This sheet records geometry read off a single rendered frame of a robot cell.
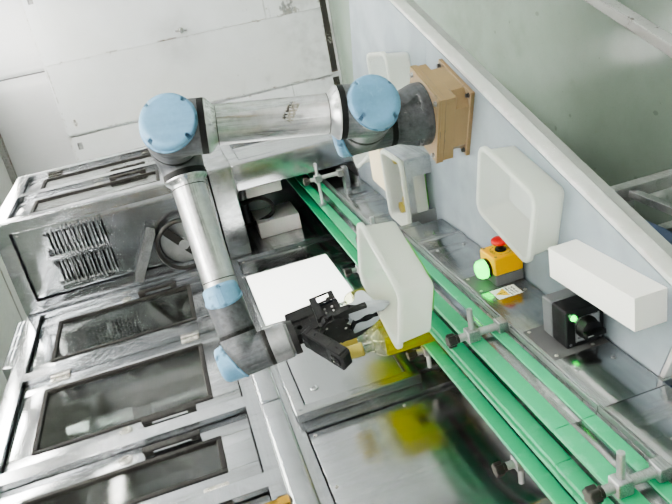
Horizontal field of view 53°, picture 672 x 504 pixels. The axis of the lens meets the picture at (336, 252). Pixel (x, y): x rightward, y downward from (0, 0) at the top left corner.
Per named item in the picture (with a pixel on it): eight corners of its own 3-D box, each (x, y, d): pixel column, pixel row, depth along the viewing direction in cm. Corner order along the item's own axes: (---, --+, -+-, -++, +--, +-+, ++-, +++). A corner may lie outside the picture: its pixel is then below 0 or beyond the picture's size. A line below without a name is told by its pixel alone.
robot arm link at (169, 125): (385, 92, 153) (142, 116, 145) (400, 67, 139) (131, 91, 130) (393, 143, 152) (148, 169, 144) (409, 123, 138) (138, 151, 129)
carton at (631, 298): (576, 239, 127) (548, 247, 126) (667, 287, 105) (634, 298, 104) (577, 267, 129) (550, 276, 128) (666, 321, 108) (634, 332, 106)
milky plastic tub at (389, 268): (396, 205, 134) (355, 216, 132) (444, 281, 118) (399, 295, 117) (395, 266, 146) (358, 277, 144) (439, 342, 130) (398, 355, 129)
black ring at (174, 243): (216, 257, 268) (163, 272, 264) (202, 208, 259) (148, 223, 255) (218, 262, 264) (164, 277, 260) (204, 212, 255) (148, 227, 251)
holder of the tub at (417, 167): (418, 223, 215) (395, 230, 213) (406, 141, 204) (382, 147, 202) (440, 241, 199) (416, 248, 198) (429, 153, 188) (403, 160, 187)
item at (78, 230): (229, 203, 334) (46, 251, 317) (210, 130, 319) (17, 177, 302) (252, 252, 271) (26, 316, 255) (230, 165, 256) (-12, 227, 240)
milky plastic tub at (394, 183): (414, 208, 213) (389, 215, 211) (405, 140, 204) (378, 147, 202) (437, 226, 197) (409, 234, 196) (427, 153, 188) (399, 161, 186)
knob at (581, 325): (596, 332, 125) (608, 341, 122) (575, 339, 124) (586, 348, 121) (596, 311, 123) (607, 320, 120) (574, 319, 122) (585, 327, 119)
